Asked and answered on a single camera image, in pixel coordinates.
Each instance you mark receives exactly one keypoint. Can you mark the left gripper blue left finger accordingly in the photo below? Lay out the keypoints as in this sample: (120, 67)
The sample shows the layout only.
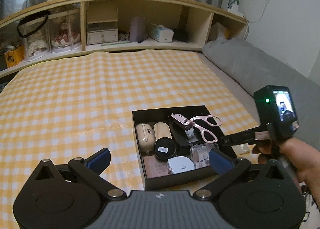
(99, 161)

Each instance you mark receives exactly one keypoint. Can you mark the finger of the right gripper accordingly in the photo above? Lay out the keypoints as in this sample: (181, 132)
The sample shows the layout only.
(251, 136)

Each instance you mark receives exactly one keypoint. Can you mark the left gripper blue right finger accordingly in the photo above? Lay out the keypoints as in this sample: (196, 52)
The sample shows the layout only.
(220, 162)

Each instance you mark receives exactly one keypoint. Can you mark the clear nail tips box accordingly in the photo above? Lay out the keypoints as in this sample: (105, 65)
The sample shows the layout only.
(199, 154)

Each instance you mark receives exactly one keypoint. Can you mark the white round tape measure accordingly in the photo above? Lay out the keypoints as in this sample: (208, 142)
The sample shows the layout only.
(180, 164)

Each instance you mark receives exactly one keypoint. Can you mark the black box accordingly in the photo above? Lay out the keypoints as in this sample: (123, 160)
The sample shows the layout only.
(151, 117)

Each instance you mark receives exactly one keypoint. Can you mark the beige earbuds case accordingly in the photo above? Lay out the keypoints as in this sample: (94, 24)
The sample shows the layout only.
(146, 138)

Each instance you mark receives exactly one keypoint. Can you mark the square wooden coaster box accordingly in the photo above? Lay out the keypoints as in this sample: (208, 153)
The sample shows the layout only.
(154, 168)

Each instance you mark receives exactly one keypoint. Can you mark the black round tin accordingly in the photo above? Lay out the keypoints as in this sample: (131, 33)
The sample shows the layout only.
(165, 148)

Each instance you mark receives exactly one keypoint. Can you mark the light wooden oval case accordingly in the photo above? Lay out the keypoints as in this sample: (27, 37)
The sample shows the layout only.
(162, 130)

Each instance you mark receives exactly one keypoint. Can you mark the person's right hand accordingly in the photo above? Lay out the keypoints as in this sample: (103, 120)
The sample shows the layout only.
(306, 160)

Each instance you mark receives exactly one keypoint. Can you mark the gray pillow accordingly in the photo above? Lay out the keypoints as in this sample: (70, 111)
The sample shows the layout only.
(253, 69)

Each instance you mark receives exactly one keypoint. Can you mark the yellow white checkered cloth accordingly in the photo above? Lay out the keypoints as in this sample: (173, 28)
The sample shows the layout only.
(74, 107)

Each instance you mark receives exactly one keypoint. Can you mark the doll in right clear case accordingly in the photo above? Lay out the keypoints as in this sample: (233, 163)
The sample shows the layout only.
(64, 30)

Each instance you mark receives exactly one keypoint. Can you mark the doll in clear case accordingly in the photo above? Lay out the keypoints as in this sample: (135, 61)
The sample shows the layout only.
(33, 30)
(64, 30)

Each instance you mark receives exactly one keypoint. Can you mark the yellow cardboard box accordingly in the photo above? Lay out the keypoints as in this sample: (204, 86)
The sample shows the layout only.
(14, 57)

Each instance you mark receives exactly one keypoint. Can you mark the tissue box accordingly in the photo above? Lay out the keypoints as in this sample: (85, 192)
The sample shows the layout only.
(160, 33)

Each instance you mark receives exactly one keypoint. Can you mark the small wooden drawer organizer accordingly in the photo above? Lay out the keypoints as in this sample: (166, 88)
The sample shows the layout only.
(102, 24)

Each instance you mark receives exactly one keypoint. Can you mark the lilac cylinder container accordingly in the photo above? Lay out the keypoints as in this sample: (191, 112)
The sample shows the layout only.
(137, 29)

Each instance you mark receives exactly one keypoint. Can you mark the wooden shelf unit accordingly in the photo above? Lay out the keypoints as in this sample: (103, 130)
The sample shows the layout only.
(190, 20)

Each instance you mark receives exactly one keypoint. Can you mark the doll in left clear case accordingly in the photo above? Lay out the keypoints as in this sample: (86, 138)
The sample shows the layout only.
(33, 30)

